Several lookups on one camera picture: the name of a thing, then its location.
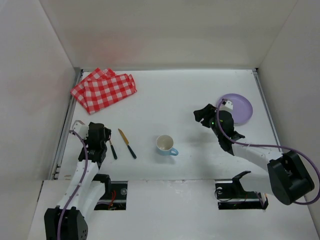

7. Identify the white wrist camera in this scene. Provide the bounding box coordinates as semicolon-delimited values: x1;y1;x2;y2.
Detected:
69;120;89;140
219;99;233;113

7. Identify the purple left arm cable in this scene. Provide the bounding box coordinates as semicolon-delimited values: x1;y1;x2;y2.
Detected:
56;129;91;240

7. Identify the red white checkered cloth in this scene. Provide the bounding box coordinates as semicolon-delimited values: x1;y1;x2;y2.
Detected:
70;68;137;115

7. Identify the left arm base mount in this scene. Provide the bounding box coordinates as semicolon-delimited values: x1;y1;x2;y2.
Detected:
94;181;128;211

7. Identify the purple plastic plate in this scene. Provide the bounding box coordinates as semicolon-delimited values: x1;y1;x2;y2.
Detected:
216;93;253;125

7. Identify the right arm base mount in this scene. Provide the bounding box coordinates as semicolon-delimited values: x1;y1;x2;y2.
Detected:
214;179;269;211

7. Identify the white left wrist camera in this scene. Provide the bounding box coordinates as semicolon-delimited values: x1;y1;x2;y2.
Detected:
69;120;89;140

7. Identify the light blue mug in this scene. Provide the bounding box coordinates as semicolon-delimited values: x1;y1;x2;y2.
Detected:
156;135;179;156

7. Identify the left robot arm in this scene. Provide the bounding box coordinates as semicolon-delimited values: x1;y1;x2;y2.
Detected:
44;120;111;240

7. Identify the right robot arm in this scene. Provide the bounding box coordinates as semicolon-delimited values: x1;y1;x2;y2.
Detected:
193;99;315;205

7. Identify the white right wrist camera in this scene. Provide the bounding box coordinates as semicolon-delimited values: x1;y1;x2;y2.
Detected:
219;99;233;113

